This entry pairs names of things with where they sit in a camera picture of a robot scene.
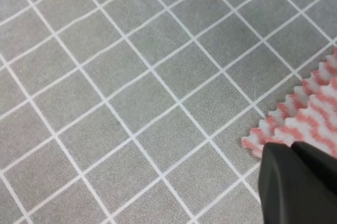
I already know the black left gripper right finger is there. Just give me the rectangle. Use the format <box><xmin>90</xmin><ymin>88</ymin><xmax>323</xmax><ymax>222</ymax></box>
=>
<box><xmin>291</xmin><ymin>141</ymin><xmax>336</xmax><ymax>195</ymax></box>

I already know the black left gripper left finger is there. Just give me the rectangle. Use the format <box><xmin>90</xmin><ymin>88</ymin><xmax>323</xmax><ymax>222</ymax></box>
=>
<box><xmin>258</xmin><ymin>143</ymin><xmax>336</xmax><ymax>223</ymax></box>

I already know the pink white wavy towel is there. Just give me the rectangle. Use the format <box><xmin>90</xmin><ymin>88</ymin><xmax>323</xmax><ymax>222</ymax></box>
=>
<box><xmin>241</xmin><ymin>53</ymin><xmax>336</xmax><ymax>158</ymax></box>

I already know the grey grid tablecloth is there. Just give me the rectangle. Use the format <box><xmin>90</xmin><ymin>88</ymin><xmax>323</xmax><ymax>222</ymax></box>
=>
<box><xmin>1</xmin><ymin>0</ymin><xmax>336</xmax><ymax>223</ymax></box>

